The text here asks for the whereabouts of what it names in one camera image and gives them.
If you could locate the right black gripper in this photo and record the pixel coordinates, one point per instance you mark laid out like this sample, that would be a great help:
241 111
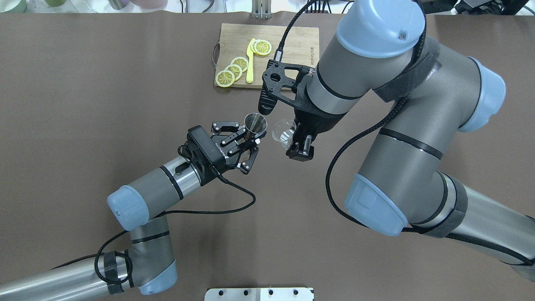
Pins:
314 122

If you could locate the clear glass measuring cup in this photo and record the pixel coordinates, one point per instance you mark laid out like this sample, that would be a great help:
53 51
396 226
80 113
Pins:
283 132

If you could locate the aluminium frame post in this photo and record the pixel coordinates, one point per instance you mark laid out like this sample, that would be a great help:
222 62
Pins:
261 9

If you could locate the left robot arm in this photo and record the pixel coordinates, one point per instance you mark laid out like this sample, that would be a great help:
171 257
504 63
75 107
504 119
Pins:
141 208

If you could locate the wooden cutting board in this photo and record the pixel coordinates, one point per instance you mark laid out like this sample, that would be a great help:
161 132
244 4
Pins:
302 47

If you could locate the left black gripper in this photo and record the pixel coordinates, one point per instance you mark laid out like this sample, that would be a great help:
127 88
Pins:
217 154

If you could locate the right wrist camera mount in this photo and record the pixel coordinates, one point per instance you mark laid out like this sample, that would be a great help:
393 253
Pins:
279 75

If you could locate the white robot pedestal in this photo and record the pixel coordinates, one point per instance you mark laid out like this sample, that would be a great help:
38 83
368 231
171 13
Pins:
260 294

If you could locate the front lemon slice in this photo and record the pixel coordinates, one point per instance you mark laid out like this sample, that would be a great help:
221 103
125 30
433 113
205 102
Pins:
225 78

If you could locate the yellow plastic knife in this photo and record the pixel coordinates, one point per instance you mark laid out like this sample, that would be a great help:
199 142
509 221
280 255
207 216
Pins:
250 56

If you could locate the middle lemon slice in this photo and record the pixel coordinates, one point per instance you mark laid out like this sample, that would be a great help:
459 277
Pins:
238 66

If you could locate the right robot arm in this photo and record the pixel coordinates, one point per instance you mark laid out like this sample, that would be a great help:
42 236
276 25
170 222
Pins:
382 46

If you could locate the steel shaker cup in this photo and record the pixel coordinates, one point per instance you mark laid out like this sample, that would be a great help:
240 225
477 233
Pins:
255 124

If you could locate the far lemon slice pair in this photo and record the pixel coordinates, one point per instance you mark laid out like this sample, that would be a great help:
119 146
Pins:
261 47

